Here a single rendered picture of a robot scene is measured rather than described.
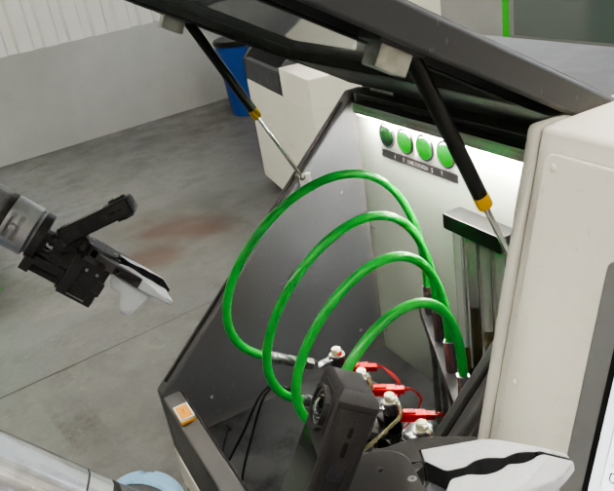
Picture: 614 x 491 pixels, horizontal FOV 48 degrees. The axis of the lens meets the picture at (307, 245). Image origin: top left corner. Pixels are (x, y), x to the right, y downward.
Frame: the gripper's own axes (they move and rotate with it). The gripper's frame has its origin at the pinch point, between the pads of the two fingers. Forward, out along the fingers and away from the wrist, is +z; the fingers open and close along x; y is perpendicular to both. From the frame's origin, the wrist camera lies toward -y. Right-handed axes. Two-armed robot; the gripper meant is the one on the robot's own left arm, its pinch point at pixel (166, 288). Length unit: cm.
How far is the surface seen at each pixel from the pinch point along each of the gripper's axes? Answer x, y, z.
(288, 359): -2.5, 1.0, 23.8
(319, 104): -273, -82, 63
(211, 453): -12.9, 24.5, 24.5
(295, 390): 15.3, 1.0, 20.2
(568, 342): 42, -23, 32
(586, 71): 6, -63, 37
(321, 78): -270, -94, 55
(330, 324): -42, -3, 43
